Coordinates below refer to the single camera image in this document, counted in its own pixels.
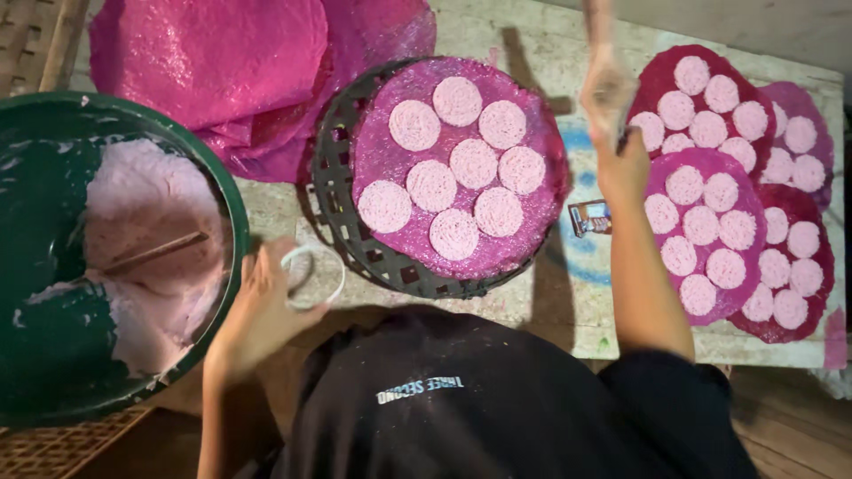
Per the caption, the person's right hand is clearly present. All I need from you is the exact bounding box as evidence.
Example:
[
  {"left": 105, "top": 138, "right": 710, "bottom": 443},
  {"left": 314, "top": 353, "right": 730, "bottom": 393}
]
[{"left": 594, "top": 125, "right": 652, "bottom": 208}]

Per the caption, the person's left hand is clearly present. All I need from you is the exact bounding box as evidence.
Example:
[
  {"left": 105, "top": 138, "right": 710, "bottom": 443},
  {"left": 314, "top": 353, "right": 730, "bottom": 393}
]
[{"left": 205, "top": 237, "right": 330, "bottom": 381}]

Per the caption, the wooden spatula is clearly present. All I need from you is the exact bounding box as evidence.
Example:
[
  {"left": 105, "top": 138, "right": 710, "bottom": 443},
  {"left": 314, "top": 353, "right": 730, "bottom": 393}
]
[{"left": 578, "top": 0, "right": 641, "bottom": 155}]

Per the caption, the white ring mold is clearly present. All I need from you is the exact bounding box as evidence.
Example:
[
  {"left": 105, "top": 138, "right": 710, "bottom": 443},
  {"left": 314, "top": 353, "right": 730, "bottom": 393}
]
[{"left": 280, "top": 244, "right": 347, "bottom": 312}]

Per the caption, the dark red mesh sheet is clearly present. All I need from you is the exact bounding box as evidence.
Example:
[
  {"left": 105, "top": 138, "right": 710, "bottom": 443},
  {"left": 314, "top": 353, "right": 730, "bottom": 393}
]
[
  {"left": 626, "top": 44, "right": 778, "bottom": 181},
  {"left": 727, "top": 183, "right": 837, "bottom": 345}
]

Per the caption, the small printed carton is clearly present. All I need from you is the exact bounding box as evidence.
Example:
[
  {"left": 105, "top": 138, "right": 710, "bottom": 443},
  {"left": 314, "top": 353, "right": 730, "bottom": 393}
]
[{"left": 568, "top": 199, "right": 613, "bottom": 239}]

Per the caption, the group of pink dough discs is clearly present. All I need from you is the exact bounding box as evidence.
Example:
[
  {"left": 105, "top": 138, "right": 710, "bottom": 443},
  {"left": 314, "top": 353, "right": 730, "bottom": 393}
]
[
  {"left": 644, "top": 164, "right": 758, "bottom": 318},
  {"left": 357, "top": 76, "right": 547, "bottom": 262},
  {"left": 742, "top": 206, "right": 825, "bottom": 331},
  {"left": 628, "top": 55, "right": 770, "bottom": 175}
]

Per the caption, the pink mesh sheet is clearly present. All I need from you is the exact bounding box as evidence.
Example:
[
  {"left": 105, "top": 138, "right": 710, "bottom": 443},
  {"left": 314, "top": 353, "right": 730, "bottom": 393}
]
[
  {"left": 643, "top": 147, "right": 769, "bottom": 327},
  {"left": 350, "top": 56, "right": 571, "bottom": 281},
  {"left": 757, "top": 80, "right": 836, "bottom": 212}
]

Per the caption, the white printed plastic sheet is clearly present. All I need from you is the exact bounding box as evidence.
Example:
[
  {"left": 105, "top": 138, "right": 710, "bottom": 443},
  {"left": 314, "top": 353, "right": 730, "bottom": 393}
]
[{"left": 236, "top": 0, "right": 848, "bottom": 371}]

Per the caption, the person's black shirt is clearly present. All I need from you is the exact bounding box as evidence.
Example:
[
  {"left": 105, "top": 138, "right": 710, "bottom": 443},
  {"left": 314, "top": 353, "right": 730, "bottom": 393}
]
[{"left": 233, "top": 305, "right": 761, "bottom": 479}]

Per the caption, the black woven round tray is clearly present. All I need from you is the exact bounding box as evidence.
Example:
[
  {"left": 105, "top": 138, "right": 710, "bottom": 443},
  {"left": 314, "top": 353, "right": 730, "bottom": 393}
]
[{"left": 310, "top": 57, "right": 563, "bottom": 300}]

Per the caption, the stack of pink mesh sheets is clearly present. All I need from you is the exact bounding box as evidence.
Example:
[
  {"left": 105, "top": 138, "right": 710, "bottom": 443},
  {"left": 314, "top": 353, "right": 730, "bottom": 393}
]
[{"left": 88, "top": 0, "right": 438, "bottom": 185}]

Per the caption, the pink dough mass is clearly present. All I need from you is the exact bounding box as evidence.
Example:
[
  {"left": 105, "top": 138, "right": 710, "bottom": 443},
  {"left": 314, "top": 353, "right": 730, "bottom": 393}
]
[{"left": 27, "top": 137, "right": 230, "bottom": 379}]

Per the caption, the wooden stick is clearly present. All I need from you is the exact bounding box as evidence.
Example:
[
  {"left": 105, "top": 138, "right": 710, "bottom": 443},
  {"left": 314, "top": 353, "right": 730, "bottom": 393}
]
[{"left": 100, "top": 231, "right": 210, "bottom": 277}]

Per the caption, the green plastic basin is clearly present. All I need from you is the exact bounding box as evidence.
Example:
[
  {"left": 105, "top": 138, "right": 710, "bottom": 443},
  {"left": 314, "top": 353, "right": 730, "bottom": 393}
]
[{"left": 0, "top": 91, "right": 252, "bottom": 428}]

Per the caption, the woven rattan mat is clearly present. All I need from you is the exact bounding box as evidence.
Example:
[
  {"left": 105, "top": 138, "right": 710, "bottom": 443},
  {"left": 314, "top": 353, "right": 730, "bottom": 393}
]
[{"left": 0, "top": 404, "right": 155, "bottom": 479}]

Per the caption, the bamboo frame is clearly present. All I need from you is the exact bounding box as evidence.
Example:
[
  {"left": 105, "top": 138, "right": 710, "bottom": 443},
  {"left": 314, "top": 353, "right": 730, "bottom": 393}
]
[{"left": 0, "top": 0, "right": 91, "bottom": 99}]

